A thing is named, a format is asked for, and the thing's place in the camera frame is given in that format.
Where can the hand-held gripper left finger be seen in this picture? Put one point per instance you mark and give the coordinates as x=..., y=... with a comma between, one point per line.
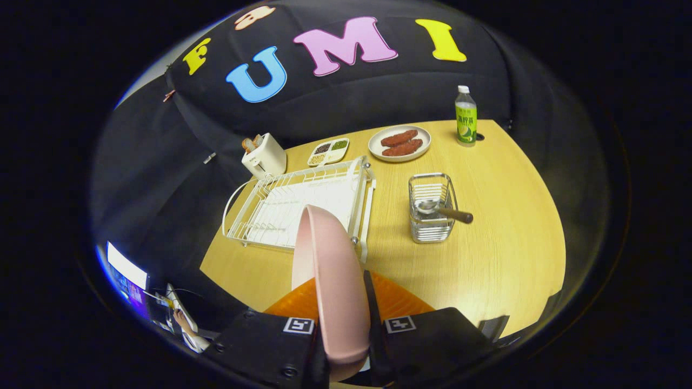
x=259, y=348

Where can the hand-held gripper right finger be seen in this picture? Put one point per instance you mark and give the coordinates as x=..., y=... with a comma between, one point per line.
x=432, y=346

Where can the pink plate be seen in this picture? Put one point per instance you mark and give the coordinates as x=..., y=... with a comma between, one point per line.
x=335, y=281

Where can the white divided snack dish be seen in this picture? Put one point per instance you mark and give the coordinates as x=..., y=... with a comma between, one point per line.
x=336, y=155

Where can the beige plate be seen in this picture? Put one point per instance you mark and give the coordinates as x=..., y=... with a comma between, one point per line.
x=421, y=135

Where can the computer monitor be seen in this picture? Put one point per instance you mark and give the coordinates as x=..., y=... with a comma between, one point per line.
x=127, y=266

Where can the white toaster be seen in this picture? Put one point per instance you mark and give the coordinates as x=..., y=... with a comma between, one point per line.
x=268, y=160

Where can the silver clip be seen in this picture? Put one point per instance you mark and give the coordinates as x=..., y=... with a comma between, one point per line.
x=210, y=158

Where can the red meat piece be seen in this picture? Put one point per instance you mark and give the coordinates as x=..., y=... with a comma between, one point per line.
x=403, y=148
x=399, y=138

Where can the toast slice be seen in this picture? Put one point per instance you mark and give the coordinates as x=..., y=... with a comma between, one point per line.
x=248, y=145
x=258, y=140

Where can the green tea bottle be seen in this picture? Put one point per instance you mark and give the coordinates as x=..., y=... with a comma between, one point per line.
x=466, y=121

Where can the black backdrop cloth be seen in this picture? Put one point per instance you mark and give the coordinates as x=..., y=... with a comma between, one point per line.
x=378, y=97

